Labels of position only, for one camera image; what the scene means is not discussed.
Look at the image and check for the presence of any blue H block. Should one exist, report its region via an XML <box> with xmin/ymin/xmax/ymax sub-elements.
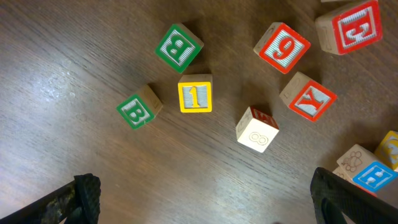
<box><xmin>336</xmin><ymin>144</ymin><xmax>397</xmax><ymax>194</ymax></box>

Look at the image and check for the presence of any yellow 1 block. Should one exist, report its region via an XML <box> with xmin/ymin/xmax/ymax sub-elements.
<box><xmin>177</xmin><ymin>74</ymin><xmax>213</xmax><ymax>113</ymax></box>

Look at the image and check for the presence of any plain 8 block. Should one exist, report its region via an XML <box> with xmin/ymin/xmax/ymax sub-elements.
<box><xmin>236</xmin><ymin>106</ymin><xmax>279</xmax><ymax>153</ymax></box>

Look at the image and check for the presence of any plain picture block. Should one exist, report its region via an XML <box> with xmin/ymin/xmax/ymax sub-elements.
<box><xmin>374</xmin><ymin>131</ymin><xmax>397</xmax><ymax>172</ymax></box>

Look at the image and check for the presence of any red U block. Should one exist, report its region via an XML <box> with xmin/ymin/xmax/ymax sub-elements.
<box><xmin>333</xmin><ymin>166</ymin><xmax>377</xmax><ymax>197</ymax></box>

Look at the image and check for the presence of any green B block lower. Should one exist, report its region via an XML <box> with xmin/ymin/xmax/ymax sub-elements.
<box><xmin>116</xmin><ymin>85</ymin><xmax>163</xmax><ymax>129</ymax></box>

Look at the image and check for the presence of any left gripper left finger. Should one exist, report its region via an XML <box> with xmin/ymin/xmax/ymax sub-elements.
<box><xmin>1</xmin><ymin>174</ymin><xmax>101</xmax><ymax>224</ymax></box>

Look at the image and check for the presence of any red 6 block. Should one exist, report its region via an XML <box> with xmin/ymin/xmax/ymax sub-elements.
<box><xmin>253</xmin><ymin>22</ymin><xmax>311</xmax><ymax>74</ymax></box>

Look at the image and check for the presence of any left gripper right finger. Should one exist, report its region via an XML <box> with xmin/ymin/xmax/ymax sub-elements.
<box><xmin>310</xmin><ymin>167</ymin><xmax>397</xmax><ymax>224</ymax></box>

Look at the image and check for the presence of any green B block upper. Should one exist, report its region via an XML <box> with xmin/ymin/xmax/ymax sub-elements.
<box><xmin>155</xmin><ymin>23</ymin><xmax>204</xmax><ymax>73</ymax></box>

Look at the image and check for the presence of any green b block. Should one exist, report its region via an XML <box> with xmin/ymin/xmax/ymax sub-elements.
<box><xmin>116</xmin><ymin>85</ymin><xmax>163</xmax><ymax>129</ymax></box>
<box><xmin>155</xmin><ymin>23</ymin><xmax>204</xmax><ymax>73</ymax></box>

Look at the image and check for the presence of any red E block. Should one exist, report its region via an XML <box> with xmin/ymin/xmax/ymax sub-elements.
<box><xmin>315</xmin><ymin>0</ymin><xmax>383</xmax><ymax>55</ymax></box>

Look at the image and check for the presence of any red Y block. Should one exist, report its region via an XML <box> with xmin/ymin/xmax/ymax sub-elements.
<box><xmin>279</xmin><ymin>72</ymin><xmax>338</xmax><ymax>122</ymax></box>

